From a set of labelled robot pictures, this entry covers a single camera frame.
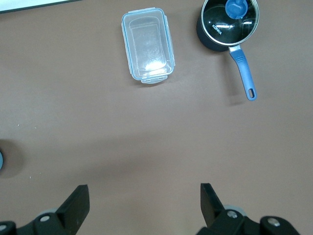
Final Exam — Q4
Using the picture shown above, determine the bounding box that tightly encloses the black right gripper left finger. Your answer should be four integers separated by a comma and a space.
0, 184, 90, 235

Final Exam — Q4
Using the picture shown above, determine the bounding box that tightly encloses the glass lid with blue knob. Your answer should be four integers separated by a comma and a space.
201, 0, 260, 46

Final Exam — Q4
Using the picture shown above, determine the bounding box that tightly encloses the black saucepan with blue handle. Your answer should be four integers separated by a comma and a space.
196, 0, 260, 102

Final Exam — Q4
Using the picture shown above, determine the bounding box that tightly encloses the clear plastic food container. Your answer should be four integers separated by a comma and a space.
121, 6, 175, 86

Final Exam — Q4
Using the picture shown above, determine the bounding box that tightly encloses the brown table cover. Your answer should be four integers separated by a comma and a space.
0, 0, 313, 235

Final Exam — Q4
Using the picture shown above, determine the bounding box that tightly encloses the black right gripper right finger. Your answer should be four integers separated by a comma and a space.
197, 183, 302, 235

